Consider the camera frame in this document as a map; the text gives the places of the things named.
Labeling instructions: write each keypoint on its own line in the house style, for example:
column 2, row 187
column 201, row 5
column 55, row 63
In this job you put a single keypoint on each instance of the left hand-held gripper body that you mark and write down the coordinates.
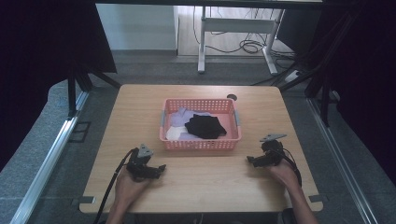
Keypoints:
column 139, row 161

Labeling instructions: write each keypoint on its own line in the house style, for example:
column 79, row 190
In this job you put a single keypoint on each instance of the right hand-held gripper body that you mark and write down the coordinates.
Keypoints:
column 272, row 151

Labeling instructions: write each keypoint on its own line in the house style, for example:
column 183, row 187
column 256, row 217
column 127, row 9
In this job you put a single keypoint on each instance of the person's right hand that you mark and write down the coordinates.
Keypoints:
column 284, row 174

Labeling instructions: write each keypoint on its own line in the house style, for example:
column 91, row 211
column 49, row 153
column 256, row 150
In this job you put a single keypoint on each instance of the person's left hand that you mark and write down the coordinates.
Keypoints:
column 129, row 188

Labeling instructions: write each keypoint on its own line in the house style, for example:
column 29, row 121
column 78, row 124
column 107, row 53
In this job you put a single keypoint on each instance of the white cloth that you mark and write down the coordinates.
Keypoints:
column 174, row 133

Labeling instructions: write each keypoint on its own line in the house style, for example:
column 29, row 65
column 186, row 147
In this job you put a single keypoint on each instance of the pink plastic basket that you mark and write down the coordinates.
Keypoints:
column 230, row 124

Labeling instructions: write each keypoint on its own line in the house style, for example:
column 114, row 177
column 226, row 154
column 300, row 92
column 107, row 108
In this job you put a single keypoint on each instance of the lavender cloth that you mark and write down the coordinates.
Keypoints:
column 182, row 116

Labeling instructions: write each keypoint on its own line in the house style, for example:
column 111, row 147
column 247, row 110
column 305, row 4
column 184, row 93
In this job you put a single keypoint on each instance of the black cloth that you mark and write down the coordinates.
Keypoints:
column 205, row 127

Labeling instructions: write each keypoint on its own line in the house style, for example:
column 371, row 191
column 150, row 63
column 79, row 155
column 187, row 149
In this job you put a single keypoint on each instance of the black table grommet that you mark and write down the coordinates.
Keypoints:
column 232, row 97

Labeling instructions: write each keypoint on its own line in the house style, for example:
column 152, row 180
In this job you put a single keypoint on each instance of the black metal stand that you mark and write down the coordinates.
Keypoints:
column 320, row 90
column 77, row 84

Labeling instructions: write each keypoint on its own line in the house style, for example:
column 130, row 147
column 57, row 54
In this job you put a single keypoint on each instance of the black curtain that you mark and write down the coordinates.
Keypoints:
column 40, row 62
column 364, row 77

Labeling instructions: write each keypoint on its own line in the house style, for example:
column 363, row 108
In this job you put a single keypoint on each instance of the aluminium floor rail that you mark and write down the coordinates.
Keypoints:
column 339, row 158
column 46, row 165

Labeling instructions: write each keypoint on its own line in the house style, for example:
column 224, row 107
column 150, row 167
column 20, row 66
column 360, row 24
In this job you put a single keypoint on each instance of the white desk frame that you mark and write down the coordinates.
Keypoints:
column 236, row 25

